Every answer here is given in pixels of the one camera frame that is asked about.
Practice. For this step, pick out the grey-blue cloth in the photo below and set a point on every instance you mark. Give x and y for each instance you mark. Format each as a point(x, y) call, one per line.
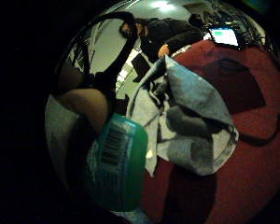
point(189, 124)

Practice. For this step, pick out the black flat panel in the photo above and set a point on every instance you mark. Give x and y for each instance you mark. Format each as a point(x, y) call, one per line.
point(141, 67)

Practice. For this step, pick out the ceiling lamp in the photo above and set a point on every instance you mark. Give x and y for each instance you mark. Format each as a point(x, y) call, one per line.
point(161, 5)

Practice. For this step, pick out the the person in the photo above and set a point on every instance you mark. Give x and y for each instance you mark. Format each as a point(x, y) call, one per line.
point(172, 32)

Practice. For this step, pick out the open laptop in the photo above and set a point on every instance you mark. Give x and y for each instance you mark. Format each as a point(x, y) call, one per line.
point(224, 36)

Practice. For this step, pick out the green plastic bottle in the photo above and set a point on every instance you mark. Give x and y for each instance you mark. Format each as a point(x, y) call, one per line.
point(121, 161)

